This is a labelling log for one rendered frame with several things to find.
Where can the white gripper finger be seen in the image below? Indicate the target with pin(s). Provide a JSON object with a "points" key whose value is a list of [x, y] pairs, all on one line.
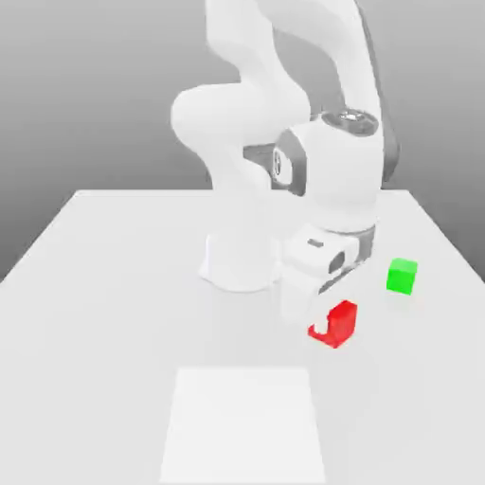
{"points": [[319, 316]]}

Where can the small green cube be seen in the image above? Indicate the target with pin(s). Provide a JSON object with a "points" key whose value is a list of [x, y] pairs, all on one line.
{"points": [[401, 278]]}

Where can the small red cube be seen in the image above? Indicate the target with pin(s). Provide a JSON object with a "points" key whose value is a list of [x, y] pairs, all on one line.
{"points": [[344, 322]]}

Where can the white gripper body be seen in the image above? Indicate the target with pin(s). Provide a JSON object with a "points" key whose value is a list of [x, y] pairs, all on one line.
{"points": [[297, 299]]}

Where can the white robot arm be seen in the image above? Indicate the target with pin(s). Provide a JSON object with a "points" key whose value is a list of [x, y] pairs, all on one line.
{"points": [[235, 125]]}

